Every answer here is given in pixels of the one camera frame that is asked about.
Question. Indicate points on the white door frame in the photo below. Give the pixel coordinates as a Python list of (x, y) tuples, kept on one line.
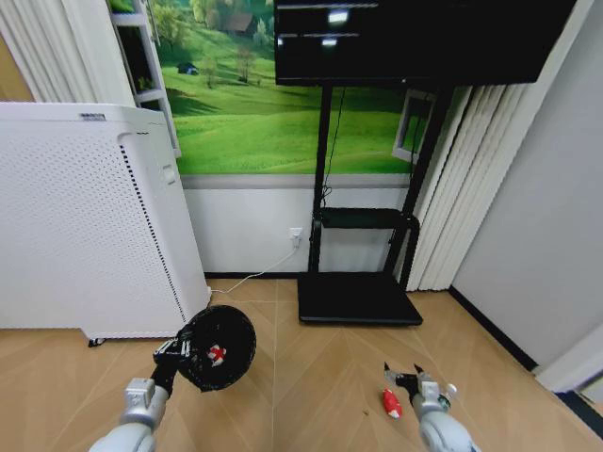
[(572, 362)]

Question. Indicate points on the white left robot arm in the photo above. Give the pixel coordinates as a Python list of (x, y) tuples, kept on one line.
[(134, 414)]

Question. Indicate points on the white wall socket plug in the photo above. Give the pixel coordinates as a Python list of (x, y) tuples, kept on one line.
[(296, 237)]

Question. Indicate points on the red white crumpled wrapper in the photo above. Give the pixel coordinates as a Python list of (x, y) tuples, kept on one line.
[(217, 355)]

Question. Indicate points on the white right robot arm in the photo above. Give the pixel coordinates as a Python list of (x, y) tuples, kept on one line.
[(438, 424)]

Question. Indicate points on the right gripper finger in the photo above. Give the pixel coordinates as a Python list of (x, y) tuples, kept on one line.
[(418, 370), (391, 374)]

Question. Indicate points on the white pleated curtain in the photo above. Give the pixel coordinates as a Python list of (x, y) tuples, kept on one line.
[(56, 47), (457, 188)]

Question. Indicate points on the black television stand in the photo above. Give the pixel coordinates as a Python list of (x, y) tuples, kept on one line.
[(358, 296)]

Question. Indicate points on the black mesh trash bin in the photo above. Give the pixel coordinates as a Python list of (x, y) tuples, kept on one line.
[(226, 348)]

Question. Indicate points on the white air purifier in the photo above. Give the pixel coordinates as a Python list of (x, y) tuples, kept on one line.
[(85, 221)]

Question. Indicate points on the red snack wrapper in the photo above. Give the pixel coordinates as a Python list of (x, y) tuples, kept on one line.
[(392, 404)]

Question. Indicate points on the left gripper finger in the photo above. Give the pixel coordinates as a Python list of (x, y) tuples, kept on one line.
[(166, 349), (185, 349)]

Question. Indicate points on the black television screen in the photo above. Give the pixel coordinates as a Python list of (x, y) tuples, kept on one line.
[(414, 42)]

